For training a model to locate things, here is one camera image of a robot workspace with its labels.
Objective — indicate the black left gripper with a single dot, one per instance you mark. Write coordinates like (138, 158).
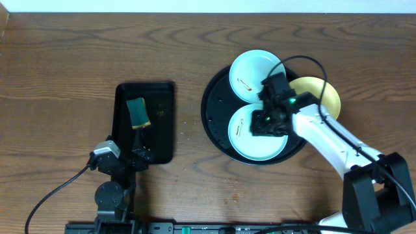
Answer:
(130, 160)

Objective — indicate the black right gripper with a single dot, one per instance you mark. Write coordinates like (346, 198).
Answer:
(258, 128)

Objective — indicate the green and yellow sponge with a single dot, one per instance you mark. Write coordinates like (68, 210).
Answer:
(138, 113)

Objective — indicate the yellow plate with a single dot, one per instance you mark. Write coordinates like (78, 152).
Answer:
(314, 85)

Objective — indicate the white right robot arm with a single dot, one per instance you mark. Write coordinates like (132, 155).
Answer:
(378, 193)

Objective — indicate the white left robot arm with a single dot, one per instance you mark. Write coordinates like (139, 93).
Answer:
(115, 199)

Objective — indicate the rectangular black tray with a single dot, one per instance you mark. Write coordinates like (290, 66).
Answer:
(158, 137)

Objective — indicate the round black tray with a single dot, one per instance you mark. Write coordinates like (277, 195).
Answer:
(218, 105)

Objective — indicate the light green plate with stain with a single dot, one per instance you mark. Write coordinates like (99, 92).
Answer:
(247, 72)

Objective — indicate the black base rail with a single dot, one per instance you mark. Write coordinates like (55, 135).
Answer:
(165, 228)

